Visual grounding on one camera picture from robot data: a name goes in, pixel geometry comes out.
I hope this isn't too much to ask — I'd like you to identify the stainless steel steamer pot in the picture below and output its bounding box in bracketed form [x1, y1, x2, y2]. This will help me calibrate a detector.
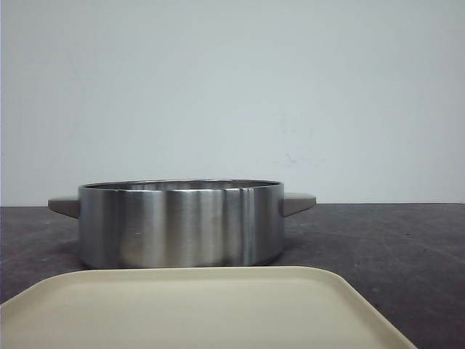
[48, 180, 317, 269]

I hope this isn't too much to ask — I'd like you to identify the cream plastic tray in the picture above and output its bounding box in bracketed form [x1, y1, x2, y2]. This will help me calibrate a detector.
[1, 266, 412, 348]

